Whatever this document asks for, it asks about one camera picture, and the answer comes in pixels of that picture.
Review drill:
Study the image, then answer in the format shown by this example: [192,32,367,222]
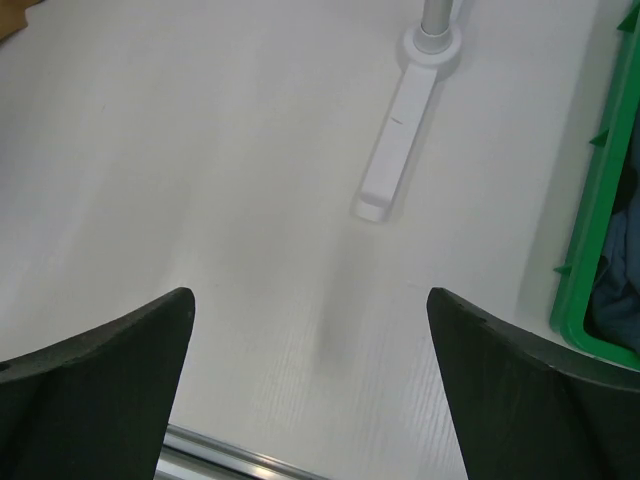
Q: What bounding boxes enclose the brown tank top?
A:
[0,0,29,40]

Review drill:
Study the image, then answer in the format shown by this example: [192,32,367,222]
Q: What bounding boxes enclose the blue grey garment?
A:
[592,195,639,353]

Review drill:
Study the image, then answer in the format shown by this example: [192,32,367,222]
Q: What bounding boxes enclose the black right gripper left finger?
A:
[1,287,195,479]

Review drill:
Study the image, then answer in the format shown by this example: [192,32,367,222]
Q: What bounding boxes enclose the aluminium rail frame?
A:
[155,425,323,480]

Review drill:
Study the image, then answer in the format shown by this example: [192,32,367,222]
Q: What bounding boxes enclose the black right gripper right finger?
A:
[426,288,639,479]

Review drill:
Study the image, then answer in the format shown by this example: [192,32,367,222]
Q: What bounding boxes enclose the white clothes rack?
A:
[353,1,462,223]

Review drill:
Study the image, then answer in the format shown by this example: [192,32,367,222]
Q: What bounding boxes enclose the green plastic bin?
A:
[550,2,639,370]

